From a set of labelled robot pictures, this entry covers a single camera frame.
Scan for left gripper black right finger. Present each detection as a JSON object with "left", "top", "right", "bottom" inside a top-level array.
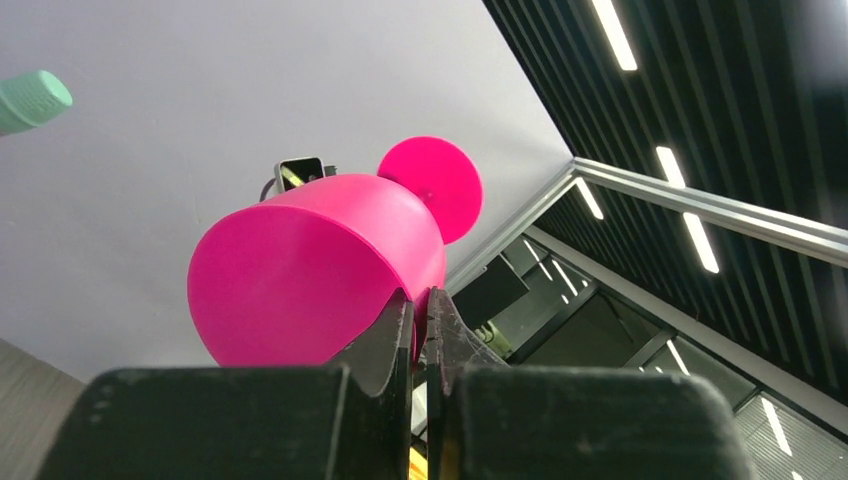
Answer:
[{"left": 423, "top": 288, "right": 756, "bottom": 479}]

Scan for mint green cylinder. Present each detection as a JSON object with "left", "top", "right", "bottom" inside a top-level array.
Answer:
[{"left": 1, "top": 70, "right": 73, "bottom": 136}]

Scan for top external camera box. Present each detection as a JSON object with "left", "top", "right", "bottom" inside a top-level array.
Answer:
[{"left": 259, "top": 157, "right": 337, "bottom": 202}]

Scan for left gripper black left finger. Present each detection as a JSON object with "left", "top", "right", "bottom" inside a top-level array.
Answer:
[{"left": 37, "top": 291, "right": 414, "bottom": 479}]

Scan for pink wine glass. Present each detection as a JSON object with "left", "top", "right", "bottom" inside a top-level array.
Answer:
[{"left": 187, "top": 136, "right": 484, "bottom": 367}]

